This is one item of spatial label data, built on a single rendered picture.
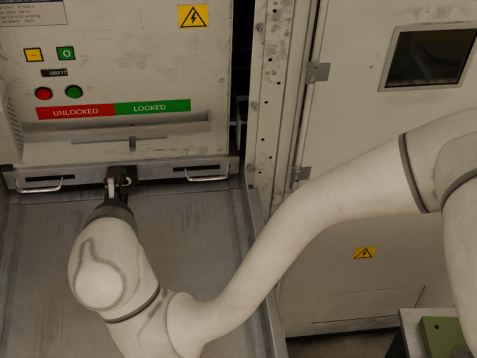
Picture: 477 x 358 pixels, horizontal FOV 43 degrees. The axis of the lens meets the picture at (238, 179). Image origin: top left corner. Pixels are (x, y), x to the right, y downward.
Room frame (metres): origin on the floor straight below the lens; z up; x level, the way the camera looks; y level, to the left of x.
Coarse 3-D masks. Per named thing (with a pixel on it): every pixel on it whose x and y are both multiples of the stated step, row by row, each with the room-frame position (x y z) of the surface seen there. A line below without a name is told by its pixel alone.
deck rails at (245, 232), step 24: (0, 192) 0.85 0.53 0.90; (240, 192) 0.93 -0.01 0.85; (0, 216) 0.80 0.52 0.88; (240, 216) 0.86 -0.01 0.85; (0, 240) 0.76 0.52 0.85; (240, 240) 0.79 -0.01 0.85; (0, 264) 0.70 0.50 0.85; (0, 288) 0.64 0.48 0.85; (0, 312) 0.59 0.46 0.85; (264, 312) 0.61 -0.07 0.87; (0, 336) 0.53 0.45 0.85; (264, 336) 0.56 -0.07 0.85
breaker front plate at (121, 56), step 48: (96, 0) 0.95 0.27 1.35; (144, 0) 0.96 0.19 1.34; (192, 0) 0.97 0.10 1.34; (0, 48) 0.91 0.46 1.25; (48, 48) 0.93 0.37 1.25; (96, 48) 0.94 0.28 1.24; (144, 48) 0.96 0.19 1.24; (192, 48) 0.97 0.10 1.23; (96, 96) 0.94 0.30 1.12; (144, 96) 0.96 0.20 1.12; (192, 96) 0.97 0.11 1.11; (48, 144) 0.92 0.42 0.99; (96, 144) 0.94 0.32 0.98; (144, 144) 0.95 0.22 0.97; (192, 144) 0.97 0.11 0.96
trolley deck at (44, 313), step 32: (224, 192) 0.93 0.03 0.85; (256, 192) 0.94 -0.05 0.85; (32, 224) 0.81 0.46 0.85; (64, 224) 0.81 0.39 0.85; (160, 224) 0.83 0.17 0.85; (192, 224) 0.83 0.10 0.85; (224, 224) 0.84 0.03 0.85; (256, 224) 0.84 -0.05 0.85; (32, 256) 0.72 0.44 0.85; (64, 256) 0.73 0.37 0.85; (160, 256) 0.74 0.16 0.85; (192, 256) 0.74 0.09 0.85; (224, 256) 0.75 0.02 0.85; (32, 288) 0.64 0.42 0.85; (64, 288) 0.65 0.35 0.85; (192, 288) 0.67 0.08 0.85; (224, 288) 0.67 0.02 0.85; (32, 320) 0.57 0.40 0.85; (64, 320) 0.58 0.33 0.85; (96, 320) 0.58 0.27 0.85; (0, 352) 0.50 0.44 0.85; (32, 352) 0.51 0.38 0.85; (64, 352) 0.51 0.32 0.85; (96, 352) 0.51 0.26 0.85; (224, 352) 0.53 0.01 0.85
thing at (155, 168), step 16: (144, 160) 0.95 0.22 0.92; (160, 160) 0.95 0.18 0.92; (176, 160) 0.96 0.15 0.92; (192, 160) 0.96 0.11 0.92; (208, 160) 0.97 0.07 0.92; (32, 176) 0.90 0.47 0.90; (48, 176) 0.91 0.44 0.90; (64, 176) 0.91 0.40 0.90; (80, 176) 0.92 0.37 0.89; (96, 176) 0.92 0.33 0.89; (144, 176) 0.94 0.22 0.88; (160, 176) 0.95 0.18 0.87; (176, 176) 0.95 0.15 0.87; (192, 176) 0.96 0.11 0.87
